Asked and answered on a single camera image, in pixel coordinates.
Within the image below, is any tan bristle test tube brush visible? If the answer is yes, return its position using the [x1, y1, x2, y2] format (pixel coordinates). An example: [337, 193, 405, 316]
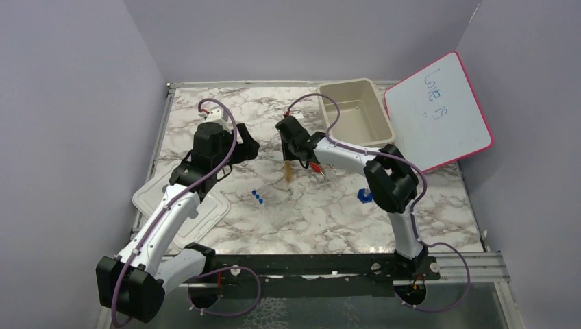
[284, 160, 294, 183]

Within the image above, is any red plastic spatula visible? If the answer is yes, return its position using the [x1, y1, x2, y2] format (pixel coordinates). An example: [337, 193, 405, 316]
[308, 162, 323, 174]

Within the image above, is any blue base graduated cylinder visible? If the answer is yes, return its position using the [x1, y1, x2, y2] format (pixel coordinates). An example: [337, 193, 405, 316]
[357, 188, 373, 204]

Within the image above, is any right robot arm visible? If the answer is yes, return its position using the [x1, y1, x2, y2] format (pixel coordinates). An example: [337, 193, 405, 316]
[275, 116, 428, 279]

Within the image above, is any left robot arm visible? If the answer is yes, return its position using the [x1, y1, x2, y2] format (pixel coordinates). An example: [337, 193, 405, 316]
[96, 122, 260, 328]

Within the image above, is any metal test tube clamp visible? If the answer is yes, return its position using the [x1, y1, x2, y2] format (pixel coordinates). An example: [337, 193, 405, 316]
[314, 164, 337, 184]

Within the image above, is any white plastic bin lid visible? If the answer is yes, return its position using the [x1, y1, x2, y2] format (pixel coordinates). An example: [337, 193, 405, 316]
[132, 169, 230, 255]

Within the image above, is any beige plastic bin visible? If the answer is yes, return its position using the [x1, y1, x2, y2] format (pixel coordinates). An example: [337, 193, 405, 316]
[317, 78, 395, 147]

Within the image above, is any pink framed whiteboard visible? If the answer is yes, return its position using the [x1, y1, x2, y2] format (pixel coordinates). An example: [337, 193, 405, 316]
[384, 51, 494, 172]

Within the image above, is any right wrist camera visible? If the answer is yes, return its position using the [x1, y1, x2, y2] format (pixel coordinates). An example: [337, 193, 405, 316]
[289, 110, 304, 120]

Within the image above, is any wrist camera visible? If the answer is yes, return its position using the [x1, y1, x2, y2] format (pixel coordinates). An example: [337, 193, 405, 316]
[289, 110, 304, 120]
[204, 108, 228, 124]

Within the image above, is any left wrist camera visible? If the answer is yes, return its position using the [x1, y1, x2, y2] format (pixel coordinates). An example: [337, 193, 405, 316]
[204, 108, 228, 124]

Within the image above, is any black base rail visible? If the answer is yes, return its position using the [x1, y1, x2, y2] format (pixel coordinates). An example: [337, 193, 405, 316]
[172, 252, 441, 301]

